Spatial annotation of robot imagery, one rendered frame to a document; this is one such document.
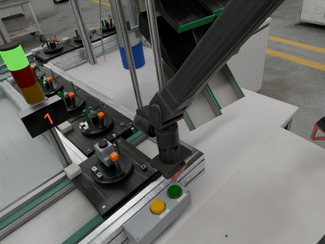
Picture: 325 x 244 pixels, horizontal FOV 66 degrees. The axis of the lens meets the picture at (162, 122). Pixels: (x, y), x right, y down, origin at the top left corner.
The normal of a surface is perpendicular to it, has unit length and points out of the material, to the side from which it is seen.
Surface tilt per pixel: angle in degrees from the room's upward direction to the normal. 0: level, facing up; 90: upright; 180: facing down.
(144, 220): 0
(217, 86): 45
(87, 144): 0
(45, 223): 0
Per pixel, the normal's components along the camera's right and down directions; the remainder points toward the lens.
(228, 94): 0.30, -0.22
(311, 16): -0.80, 0.44
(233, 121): -0.12, -0.78
